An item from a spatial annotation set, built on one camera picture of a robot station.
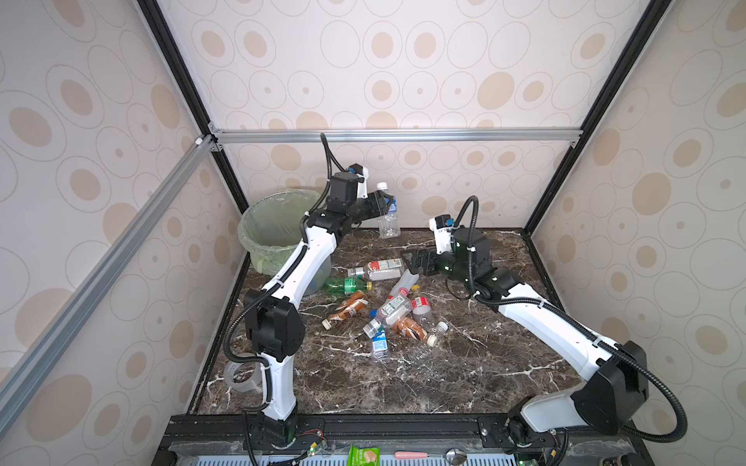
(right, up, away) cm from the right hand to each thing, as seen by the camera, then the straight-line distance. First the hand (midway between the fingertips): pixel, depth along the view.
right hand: (425, 247), depth 78 cm
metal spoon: (+7, -52, -6) cm, 53 cm away
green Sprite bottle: (-23, -12, +19) cm, 33 cm away
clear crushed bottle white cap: (0, -31, +8) cm, 32 cm away
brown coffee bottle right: (-4, -23, +8) cm, 25 cm away
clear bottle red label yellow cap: (+1, -20, +16) cm, 25 cm away
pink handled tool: (-5, -51, -8) cm, 51 cm away
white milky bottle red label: (-3, -10, +22) cm, 24 cm away
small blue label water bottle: (-12, -28, +6) cm, 31 cm away
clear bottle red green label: (-9, -7, +24) cm, 26 cm away
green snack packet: (-16, -50, -9) cm, 53 cm away
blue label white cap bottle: (-10, +6, +4) cm, 12 cm away
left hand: (-8, +14, +2) cm, 16 cm away
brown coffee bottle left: (-21, -18, +14) cm, 31 cm away
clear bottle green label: (-8, -18, +7) cm, 21 cm away
